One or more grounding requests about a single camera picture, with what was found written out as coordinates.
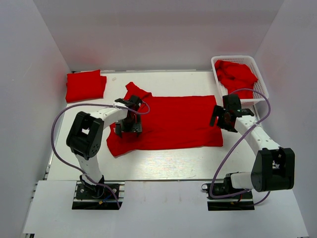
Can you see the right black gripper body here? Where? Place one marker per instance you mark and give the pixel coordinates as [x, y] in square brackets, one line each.
[222, 116]

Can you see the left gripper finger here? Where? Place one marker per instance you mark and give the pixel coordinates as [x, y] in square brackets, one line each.
[120, 128]
[136, 128]

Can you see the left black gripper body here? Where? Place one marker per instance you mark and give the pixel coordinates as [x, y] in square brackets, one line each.
[127, 123]

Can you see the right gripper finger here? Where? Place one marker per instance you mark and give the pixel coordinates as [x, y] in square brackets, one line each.
[217, 112]
[228, 126]

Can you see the red t shirt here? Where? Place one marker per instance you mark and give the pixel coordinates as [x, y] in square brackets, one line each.
[168, 123]
[83, 86]

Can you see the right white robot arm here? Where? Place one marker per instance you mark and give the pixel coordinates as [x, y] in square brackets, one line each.
[274, 166]

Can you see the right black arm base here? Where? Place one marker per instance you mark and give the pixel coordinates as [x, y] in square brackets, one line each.
[224, 197]

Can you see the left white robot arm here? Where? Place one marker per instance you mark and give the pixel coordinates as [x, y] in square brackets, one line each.
[85, 136]

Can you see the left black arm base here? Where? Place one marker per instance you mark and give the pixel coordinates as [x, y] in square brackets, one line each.
[94, 197]

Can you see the red shirts in basket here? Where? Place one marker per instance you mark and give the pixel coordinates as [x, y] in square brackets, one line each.
[234, 76]

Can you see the white plastic basket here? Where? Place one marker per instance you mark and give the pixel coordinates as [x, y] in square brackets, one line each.
[240, 59]

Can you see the folded red t shirt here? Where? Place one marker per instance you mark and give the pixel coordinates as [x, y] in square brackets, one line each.
[83, 86]

